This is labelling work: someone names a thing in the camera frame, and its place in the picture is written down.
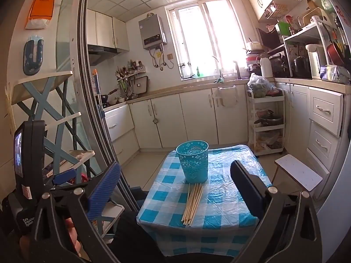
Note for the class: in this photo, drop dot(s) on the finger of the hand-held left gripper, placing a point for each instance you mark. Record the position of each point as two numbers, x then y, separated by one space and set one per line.
64 176

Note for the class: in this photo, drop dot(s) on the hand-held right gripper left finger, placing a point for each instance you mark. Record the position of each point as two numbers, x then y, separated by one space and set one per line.
104 189

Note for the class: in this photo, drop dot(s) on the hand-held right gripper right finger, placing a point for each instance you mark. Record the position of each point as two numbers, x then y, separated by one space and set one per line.
246 191

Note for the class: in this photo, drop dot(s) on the bundle of beige chopsticks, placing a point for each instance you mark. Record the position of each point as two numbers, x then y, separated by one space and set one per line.
192 205

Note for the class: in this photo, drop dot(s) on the turquoise perforated plastic basket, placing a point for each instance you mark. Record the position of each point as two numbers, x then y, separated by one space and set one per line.
192 164

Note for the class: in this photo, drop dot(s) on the person's left hand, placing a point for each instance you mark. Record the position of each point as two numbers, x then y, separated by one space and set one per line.
71 234

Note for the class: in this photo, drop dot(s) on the blue checked tablecloth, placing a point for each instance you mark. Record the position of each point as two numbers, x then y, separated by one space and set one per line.
222 175

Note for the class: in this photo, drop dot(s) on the blue and white shelf rack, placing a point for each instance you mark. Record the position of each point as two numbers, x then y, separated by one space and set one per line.
41 106

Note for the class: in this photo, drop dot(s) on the white low stool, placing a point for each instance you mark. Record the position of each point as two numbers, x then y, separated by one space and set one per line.
299 172

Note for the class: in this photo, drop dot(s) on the black lidded pot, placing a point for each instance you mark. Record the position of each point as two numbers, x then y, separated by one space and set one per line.
270 119

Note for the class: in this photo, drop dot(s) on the white rolling cart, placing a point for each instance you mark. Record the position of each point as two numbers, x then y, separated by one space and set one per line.
282 115

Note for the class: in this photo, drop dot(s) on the black wok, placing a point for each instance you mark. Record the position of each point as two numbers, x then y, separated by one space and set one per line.
107 97

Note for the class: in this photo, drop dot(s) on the white lower kitchen cabinets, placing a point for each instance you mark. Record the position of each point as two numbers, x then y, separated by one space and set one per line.
192 115

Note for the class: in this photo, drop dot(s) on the white hanging plastic bag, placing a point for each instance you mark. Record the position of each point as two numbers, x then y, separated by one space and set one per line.
224 97

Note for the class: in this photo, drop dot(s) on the white drawer cabinet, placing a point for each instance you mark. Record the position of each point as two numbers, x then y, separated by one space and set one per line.
323 120

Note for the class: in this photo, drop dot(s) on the filled plastic bag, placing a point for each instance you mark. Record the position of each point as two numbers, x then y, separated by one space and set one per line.
260 85

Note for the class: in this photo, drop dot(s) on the dark baking tray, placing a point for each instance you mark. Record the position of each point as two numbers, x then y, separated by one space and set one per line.
142 85

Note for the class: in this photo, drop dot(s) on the metal sink faucet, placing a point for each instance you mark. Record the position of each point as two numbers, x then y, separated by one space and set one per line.
220 74

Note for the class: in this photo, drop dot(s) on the white thermos jug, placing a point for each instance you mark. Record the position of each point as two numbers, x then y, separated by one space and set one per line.
266 67

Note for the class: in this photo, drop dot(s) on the range hood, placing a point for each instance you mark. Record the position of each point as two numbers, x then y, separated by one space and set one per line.
102 52

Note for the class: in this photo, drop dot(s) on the dark rice cooker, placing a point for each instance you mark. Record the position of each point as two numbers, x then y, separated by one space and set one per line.
278 64

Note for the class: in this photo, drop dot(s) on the black stock pot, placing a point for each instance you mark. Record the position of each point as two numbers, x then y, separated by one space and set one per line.
300 67

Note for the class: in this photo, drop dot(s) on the white upper cabinets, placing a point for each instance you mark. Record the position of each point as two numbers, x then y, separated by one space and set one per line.
107 30

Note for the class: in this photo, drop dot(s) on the white electric water boiler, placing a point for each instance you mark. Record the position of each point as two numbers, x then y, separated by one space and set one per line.
314 60

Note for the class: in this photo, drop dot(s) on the blue wrapped bag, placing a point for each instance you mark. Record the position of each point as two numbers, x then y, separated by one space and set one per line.
336 74

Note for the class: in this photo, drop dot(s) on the black microwave oven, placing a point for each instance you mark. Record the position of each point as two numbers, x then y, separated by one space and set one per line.
270 39

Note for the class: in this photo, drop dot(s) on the kitchen window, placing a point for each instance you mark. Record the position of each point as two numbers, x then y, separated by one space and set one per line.
208 38

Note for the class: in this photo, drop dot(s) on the red frying pan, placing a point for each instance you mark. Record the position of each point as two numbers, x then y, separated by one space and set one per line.
334 53

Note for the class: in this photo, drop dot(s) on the green box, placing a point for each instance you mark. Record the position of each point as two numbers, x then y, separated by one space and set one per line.
282 28

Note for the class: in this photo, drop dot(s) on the white countertop shelf rack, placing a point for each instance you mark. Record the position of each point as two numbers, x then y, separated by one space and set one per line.
307 31

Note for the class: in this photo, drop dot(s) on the grey sliding door frame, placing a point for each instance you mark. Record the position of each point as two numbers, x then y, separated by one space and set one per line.
82 87

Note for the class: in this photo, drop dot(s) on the blue wall hook holder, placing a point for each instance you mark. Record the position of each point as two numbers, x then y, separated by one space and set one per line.
27 60

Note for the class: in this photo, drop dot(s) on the wall utensil rack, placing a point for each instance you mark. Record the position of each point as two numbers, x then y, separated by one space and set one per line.
127 79

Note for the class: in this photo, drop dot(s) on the wall socket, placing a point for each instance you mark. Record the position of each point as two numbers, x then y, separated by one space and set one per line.
170 56

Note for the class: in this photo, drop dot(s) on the orange wall packet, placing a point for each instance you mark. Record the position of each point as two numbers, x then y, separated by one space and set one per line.
41 5

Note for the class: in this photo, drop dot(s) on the grey wall water heater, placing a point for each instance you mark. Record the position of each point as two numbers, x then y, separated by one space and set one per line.
152 31

